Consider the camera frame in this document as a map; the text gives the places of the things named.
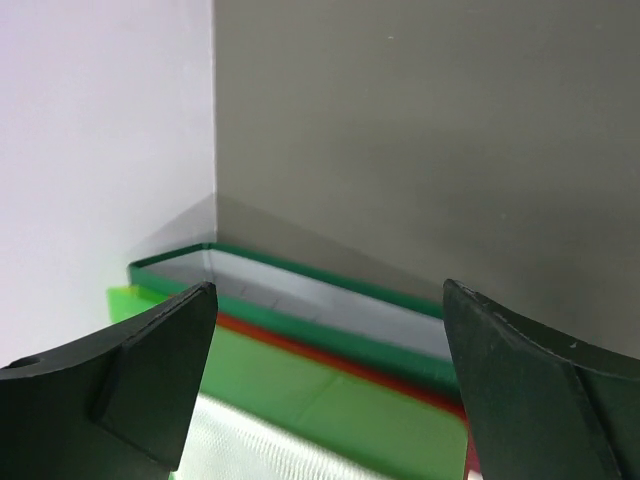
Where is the green plastic folder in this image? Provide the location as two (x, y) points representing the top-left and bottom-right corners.
(105, 285), (469, 480)

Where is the translucent mesh zipper pouch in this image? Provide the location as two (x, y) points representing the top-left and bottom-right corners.
(170, 394), (383, 480)

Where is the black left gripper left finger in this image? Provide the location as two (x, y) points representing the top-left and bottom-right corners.
(1, 282), (218, 471)

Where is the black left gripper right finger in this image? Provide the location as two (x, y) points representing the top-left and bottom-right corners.
(443, 280), (639, 479)

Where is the green file box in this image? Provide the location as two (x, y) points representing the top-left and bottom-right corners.
(128, 243), (460, 400)

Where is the red plastic folder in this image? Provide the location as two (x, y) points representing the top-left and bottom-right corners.
(202, 315), (473, 479)

